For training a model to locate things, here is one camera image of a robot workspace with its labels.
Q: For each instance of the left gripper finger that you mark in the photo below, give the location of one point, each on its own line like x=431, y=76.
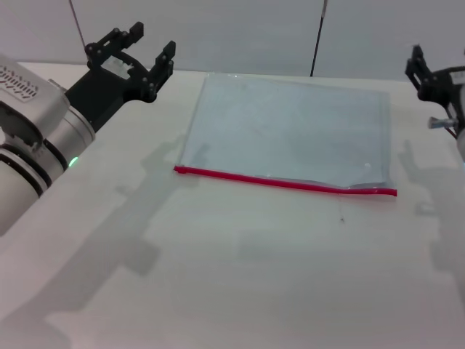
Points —
x=116, y=38
x=161, y=69

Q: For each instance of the black wall strip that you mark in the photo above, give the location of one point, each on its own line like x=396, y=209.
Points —
x=316, y=43

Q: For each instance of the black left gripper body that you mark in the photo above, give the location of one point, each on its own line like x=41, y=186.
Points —
x=109, y=91

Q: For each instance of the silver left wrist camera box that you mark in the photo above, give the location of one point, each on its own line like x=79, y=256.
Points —
x=32, y=105

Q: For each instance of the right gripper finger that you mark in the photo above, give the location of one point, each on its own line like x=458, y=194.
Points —
x=417, y=71

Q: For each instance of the clear red-zip document bag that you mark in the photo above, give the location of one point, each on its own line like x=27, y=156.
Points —
x=287, y=134

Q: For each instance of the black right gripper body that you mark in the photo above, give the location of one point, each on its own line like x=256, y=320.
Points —
x=447, y=92

